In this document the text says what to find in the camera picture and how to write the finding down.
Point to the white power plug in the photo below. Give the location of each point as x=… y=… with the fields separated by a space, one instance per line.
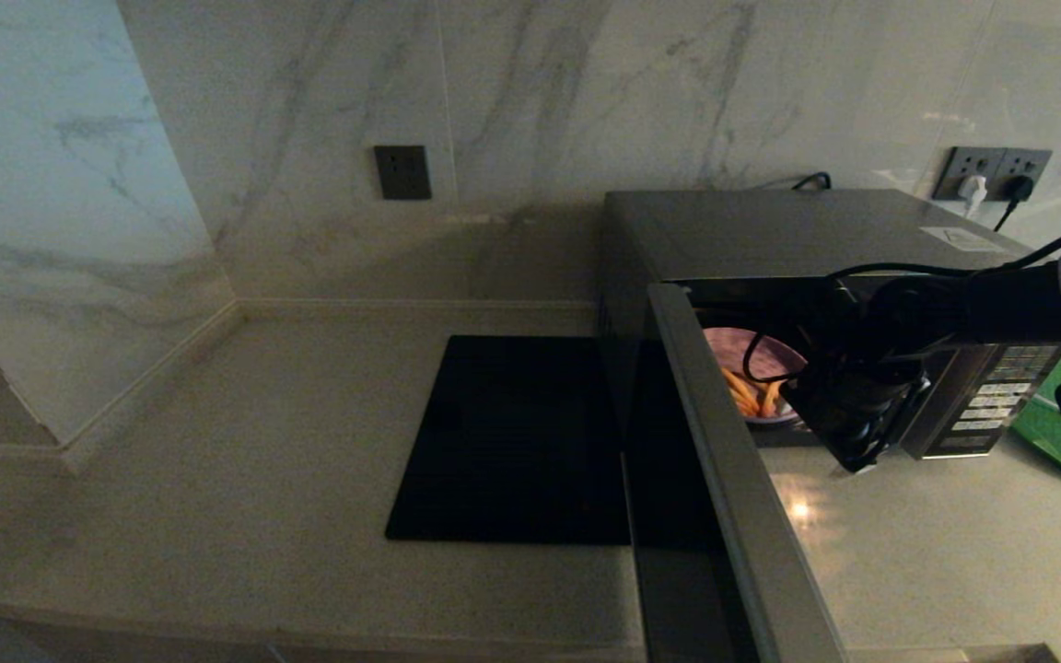
x=974 y=191

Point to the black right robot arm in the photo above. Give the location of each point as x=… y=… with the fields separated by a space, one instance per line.
x=1000 y=308

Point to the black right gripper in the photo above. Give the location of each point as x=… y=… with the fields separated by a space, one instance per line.
x=853 y=410

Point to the orange french fry stick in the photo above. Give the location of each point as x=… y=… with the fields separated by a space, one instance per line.
x=739 y=393
x=770 y=399

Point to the silver Panasonic microwave oven body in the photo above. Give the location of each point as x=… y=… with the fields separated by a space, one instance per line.
x=752 y=235

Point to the dark glass microwave door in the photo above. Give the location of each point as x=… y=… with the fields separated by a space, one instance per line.
x=724 y=479

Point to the purple plate with fries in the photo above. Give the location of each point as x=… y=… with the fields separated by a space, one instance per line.
x=728 y=348

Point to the black glass induction cooktop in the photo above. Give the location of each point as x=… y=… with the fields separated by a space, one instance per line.
x=494 y=442

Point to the dark single wall socket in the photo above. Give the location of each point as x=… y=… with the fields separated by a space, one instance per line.
x=402 y=172

